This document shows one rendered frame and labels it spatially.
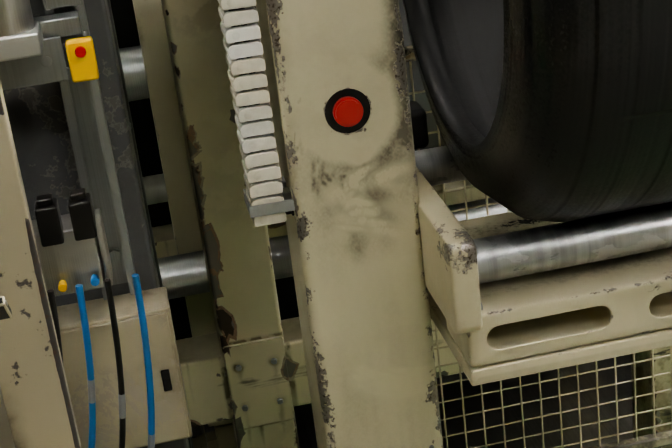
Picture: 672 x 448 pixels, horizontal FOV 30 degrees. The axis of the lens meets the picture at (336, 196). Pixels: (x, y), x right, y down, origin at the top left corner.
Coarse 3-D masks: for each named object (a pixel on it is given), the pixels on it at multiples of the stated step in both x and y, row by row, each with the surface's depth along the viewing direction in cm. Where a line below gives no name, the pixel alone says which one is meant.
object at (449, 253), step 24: (432, 192) 131; (432, 216) 125; (432, 240) 124; (456, 240) 119; (432, 264) 126; (456, 264) 118; (432, 288) 128; (456, 288) 119; (456, 312) 120; (480, 312) 121
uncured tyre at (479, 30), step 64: (448, 0) 156; (512, 0) 108; (576, 0) 103; (640, 0) 102; (448, 64) 153; (512, 64) 111; (576, 64) 105; (640, 64) 105; (448, 128) 138; (512, 128) 116; (576, 128) 109; (640, 128) 109; (512, 192) 123; (576, 192) 117; (640, 192) 119
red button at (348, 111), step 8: (336, 104) 122; (344, 104) 122; (352, 104) 123; (360, 104) 123; (336, 112) 122; (344, 112) 123; (352, 112) 123; (360, 112) 123; (336, 120) 123; (344, 120) 123; (352, 120) 123
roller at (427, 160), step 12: (420, 156) 150; (432, 156) 150; (444, 156) 150; (420, 168) 149; (432, 168) 149; (444, 168) 150; (456, 168) 150; (432, 180) 150; (444, 180) 150; (456, 180) 151
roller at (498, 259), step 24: (600, 216) 127; (624, 216) 126; (648, 216) 126; (480, 240) 125; (504, 240) 124; (528, 240) 124; (552, 240) 124; (576, 240) 125; (600, 240) 125; (624, 240) 125; (648, 240) 126; (480, 264) 123; (504, 264) 124; (528, 264) 124; (552, 264) 125; (576, 264) 126
